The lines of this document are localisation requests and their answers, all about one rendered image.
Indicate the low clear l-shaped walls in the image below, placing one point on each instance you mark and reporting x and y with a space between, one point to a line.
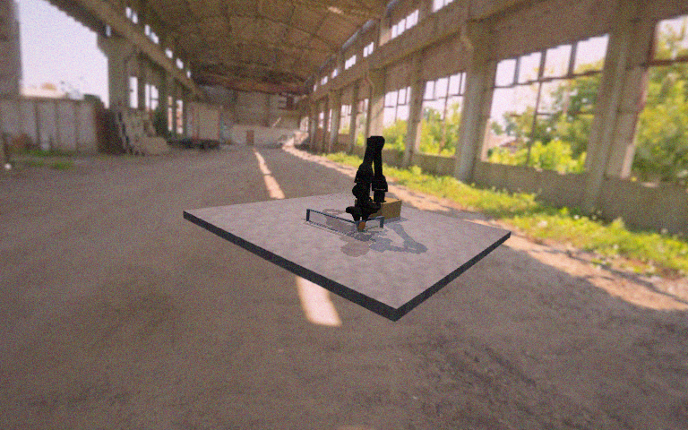
344 226

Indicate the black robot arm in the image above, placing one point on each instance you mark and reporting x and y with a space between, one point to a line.
365 175

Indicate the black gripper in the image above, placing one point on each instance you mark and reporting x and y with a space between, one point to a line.
357 211

